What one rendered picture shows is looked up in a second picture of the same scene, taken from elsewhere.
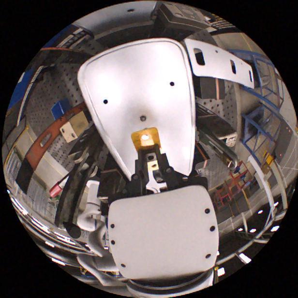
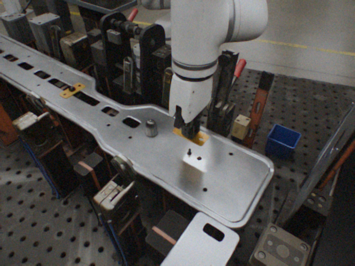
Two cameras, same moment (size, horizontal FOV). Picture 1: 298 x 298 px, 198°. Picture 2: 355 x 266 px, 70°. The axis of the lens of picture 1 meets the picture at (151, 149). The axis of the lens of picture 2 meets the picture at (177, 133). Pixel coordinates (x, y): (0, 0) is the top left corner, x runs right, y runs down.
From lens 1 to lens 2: 0.49 m
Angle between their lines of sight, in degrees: 33
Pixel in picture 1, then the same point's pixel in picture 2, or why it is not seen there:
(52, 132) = (254, 114)
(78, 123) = (239, 129)
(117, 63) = (247, 178)
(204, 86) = (179, 220)
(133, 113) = (207, 157)
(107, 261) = not seen: outside the picture
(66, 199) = (228, 79)
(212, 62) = (200, 243)
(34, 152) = (262, 96)
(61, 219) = (232, 63)
